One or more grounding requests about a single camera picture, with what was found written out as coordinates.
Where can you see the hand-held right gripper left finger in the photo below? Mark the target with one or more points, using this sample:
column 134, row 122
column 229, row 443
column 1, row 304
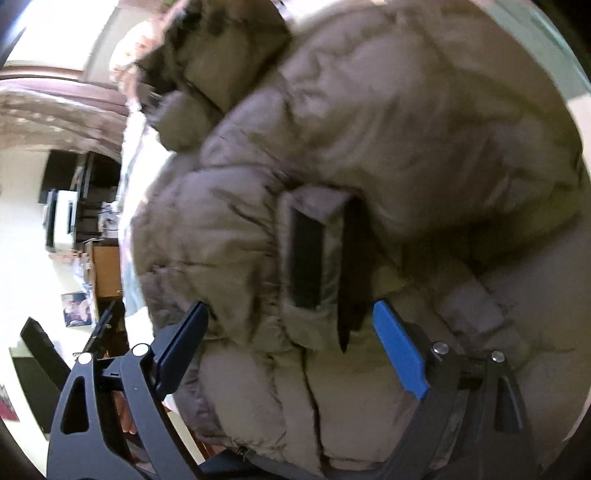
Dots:
column 181, row 344

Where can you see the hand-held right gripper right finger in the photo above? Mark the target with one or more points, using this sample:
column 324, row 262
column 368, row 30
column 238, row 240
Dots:
column 399, row 350

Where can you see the brown duvet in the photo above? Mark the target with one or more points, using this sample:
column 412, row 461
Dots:
column 369, row 138

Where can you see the wooden desk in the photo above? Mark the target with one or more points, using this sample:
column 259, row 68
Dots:
column 107, row 272

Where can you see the small photo print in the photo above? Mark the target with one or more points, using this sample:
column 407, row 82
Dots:
column 75, row 309

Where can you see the black flat board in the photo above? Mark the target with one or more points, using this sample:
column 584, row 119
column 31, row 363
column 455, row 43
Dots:
column 44, row 355

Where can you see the white printer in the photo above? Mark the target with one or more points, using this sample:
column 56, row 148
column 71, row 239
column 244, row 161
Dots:
column 60, row 217

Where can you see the black shelf unit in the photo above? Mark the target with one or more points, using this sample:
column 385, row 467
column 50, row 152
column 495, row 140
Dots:
column 94, row 180

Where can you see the brown beige curtain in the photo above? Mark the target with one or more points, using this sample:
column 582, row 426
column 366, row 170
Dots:
column 55, row 110

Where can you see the pink floral quilt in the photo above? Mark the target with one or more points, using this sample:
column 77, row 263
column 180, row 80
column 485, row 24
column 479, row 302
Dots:
column 134, row 50

